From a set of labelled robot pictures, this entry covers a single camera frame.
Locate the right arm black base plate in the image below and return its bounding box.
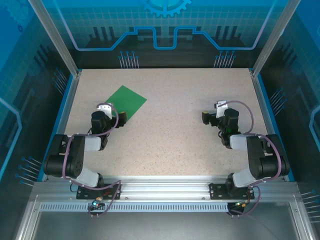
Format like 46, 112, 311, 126
208, 182, 256, 201

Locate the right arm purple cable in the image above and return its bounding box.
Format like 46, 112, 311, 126
217, 100, 283, 218

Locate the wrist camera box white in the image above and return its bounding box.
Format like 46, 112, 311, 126
215, 100, 228, 119
96, 102, 113, 118

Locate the green square paper sheet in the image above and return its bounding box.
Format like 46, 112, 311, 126
104, 85, 148, 123

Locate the aluminium frame post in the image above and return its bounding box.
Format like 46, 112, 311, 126
27, 0, 83, 78
249, 0, 303, 78

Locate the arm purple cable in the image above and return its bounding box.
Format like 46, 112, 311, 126
217, 100, 283, 218
61, 101, 123, 218

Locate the cable connector with green light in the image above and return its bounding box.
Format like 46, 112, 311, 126
91, 197, 105, 210
233, 199, 251, 208

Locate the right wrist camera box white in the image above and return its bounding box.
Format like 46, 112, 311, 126
215, 100, 228, 119

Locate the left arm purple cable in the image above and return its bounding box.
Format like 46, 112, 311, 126
61, 101, 123, 218

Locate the grey metal shelf panel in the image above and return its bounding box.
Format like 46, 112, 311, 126
32, 212, 300, 240

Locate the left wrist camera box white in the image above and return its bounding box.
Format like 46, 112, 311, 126
96, 102, 113, 118

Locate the slotted grey cable duct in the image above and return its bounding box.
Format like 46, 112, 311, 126
39, 202, 230, 214

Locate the aluminium side rail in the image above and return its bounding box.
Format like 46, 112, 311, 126
250, 71, 286, 181
41, 71, 82, 182

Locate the aluminium mounting rail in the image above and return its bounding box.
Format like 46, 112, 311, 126
32, 174, 301, 201

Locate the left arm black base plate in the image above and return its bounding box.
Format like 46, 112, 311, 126
75, 183, 123, 201

